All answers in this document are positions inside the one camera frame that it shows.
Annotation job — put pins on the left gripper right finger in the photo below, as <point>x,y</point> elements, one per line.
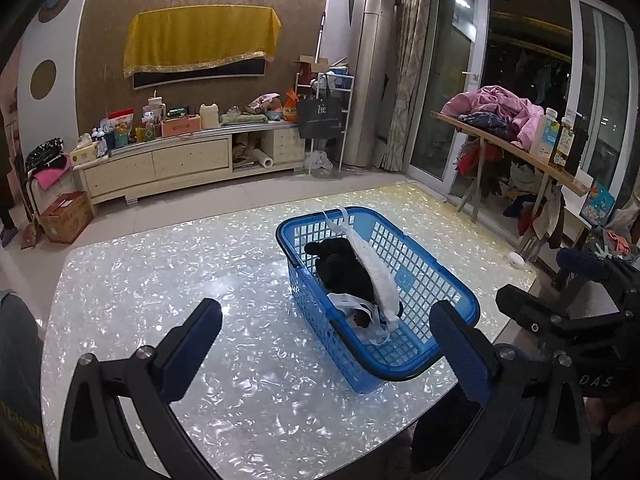
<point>531,421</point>

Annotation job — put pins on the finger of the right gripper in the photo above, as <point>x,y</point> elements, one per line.
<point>534,316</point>
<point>583,264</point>

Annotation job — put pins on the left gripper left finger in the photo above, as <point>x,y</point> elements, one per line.
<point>96,441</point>

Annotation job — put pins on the white quilted cloth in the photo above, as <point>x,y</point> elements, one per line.
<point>384,286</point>

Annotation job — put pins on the black plush toy green eyes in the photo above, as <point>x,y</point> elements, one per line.
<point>339,269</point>

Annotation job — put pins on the light blue cloth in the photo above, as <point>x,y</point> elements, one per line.
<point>362,317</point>

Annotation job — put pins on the wooden side table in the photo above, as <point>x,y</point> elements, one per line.
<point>486,141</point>

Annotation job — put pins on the pink clothes pile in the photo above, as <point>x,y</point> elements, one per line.
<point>521,115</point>

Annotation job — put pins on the blue plastic basket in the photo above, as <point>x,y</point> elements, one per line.
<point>368,357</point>

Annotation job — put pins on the brown cardboard box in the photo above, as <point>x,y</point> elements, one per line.
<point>65,219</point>

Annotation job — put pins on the pink cushion on chair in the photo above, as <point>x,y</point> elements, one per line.
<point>47,176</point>

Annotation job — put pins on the cream TV cabinet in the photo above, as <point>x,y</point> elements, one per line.
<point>200,158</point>

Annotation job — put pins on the black shopping bag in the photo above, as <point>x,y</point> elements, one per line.
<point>320,116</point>

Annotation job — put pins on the patterned curtain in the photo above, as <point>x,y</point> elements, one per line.
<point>413,19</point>

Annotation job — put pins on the white paper roll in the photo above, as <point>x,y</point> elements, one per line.
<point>262,158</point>

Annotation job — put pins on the standing air conditioner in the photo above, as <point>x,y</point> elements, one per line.
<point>372,25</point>

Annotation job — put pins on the white metal rack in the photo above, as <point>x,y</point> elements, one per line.
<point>342,85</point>

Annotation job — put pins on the orange storage box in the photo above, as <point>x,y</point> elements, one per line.
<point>181,125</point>

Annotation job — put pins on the white plastic jug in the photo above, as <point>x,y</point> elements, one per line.
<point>209,116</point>

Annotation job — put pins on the yellow cloth covered TV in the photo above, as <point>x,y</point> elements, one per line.
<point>197,42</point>

